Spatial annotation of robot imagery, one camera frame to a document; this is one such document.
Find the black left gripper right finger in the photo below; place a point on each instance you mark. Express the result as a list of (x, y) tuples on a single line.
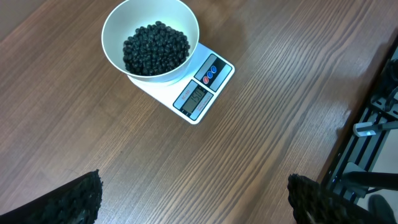
[(312, 203)]

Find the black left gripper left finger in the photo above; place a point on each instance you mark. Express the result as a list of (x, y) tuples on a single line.
[(78, 201)]

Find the white digital kitchen scale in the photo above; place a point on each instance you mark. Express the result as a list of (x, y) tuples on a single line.
[(192, 94)]

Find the black beans in bowl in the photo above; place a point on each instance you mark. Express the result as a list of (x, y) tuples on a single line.
[(155, 49)]

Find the white bowl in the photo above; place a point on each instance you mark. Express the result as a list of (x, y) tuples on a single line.
[(125, 18)]

